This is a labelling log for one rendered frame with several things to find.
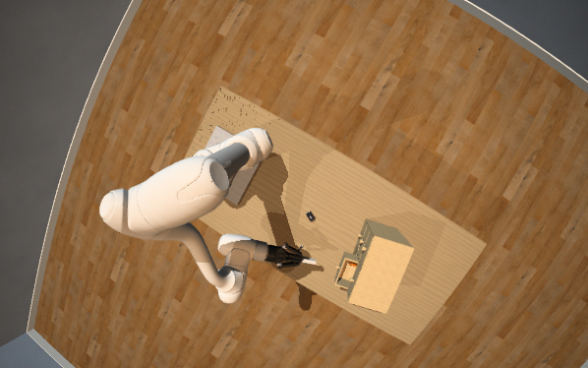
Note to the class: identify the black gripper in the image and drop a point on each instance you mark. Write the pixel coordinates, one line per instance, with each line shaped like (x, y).
(277, 254)

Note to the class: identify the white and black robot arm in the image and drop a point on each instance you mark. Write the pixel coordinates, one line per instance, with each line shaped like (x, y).
(187, 190)

